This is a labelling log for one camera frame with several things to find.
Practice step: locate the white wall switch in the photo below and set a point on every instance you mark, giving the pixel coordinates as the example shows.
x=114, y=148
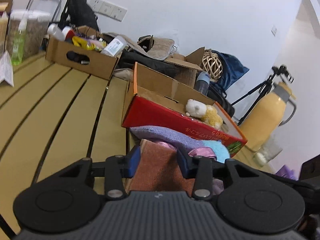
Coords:
x=274, y=30

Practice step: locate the green spray bottle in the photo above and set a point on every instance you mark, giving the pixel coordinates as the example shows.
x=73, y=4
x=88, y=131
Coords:
x=18, y=43

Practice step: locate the black bag on trolley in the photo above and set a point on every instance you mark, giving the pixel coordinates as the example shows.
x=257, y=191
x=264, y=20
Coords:
x=81, y=14

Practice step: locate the dark blue velvet cloth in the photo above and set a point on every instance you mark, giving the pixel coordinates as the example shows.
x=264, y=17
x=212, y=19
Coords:
x=232, y=71

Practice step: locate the beige carton box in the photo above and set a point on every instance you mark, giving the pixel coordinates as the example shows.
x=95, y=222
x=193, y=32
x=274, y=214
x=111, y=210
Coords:
x=5, y=10

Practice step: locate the white yellow plush toy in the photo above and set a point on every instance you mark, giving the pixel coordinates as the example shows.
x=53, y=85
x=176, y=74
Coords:
x=206, y=113

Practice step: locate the beige felt mat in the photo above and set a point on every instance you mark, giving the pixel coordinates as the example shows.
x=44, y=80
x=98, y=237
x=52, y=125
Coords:
x=156, y=48

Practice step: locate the woven rattan ball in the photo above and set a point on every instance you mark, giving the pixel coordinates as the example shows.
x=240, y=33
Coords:
x=212, y=65

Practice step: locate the large open cardboard box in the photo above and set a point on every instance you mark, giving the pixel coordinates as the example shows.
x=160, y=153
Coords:
x=188, y=66

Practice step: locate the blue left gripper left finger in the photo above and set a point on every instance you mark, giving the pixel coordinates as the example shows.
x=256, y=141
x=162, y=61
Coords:
x=133, y=160

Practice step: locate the pink satin scrunchie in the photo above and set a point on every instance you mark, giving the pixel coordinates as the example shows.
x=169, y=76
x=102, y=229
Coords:
x=197, y=152

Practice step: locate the small brown cardboard box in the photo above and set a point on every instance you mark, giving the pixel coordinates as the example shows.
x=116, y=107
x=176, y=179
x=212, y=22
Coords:
x=80, y=48

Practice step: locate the white wall socket strip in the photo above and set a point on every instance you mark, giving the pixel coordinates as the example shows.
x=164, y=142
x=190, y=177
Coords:
x=108, y=9

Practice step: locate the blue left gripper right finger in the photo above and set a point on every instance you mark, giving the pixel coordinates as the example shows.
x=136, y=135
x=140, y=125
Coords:
x=187, y=165

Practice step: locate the yellow thermos jug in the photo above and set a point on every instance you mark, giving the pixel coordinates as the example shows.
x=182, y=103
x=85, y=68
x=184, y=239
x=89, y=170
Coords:
x=273, y=110

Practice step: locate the blue water bottle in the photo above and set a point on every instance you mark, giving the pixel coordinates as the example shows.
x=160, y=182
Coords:
x=202, y=83

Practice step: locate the red cardboard tray box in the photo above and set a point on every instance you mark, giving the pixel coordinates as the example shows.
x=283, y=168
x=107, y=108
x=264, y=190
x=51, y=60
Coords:
x=155, y=99

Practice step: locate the white paper leaflet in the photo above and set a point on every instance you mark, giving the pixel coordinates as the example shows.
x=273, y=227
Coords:
x=6, y=69

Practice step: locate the white bottle in box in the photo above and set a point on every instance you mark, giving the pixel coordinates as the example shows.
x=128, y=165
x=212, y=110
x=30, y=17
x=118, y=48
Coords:
x=115, y=47

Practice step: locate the light purple fluffy cloth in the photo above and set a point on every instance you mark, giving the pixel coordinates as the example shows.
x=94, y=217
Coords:
x=218, y=186

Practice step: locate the glass with candle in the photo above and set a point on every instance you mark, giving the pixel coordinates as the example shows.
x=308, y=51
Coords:
x=267, y=152

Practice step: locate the purple knitted pouch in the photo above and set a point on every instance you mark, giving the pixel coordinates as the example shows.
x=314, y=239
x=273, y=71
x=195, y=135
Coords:
x=157, y=133

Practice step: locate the clear container with handle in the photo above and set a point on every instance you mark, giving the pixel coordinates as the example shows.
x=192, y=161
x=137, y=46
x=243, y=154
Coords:
x=39, y=13

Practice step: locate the small black camera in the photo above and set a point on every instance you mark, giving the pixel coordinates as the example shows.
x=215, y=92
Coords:
x=282, y=71

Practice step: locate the light blue plush toy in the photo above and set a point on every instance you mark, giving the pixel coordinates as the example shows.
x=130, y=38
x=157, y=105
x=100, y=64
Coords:
x=219, y=149

